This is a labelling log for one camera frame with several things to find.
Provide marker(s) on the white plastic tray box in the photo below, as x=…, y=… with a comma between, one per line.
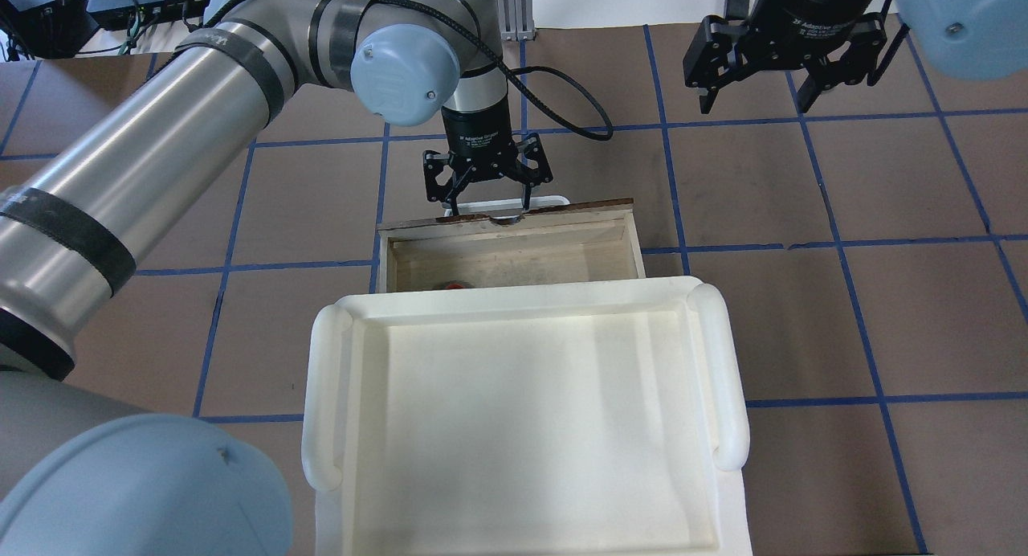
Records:
x=600, y=418

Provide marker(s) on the wooden drawer white handle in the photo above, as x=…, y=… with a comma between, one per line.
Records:
x=493, y=248

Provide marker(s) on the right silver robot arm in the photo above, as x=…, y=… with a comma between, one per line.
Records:
x=965, y=39

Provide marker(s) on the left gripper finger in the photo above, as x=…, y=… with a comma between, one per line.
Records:
x=525, y=197
x=451, y=192

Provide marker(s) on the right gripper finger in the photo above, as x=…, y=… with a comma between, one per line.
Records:
x=708, y=89
x=818, y=81

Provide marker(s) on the orange grey scissors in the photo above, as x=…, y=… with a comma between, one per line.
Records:
x=454, y=285

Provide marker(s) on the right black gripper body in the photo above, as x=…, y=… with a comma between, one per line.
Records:
x=811, y=14

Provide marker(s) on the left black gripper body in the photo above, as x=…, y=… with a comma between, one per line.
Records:
x=477, y=138

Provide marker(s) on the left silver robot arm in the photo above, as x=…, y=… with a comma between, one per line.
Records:
x=83, y=474

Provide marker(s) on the aluminium frame post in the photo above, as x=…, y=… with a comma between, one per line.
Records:
x=516, y=20

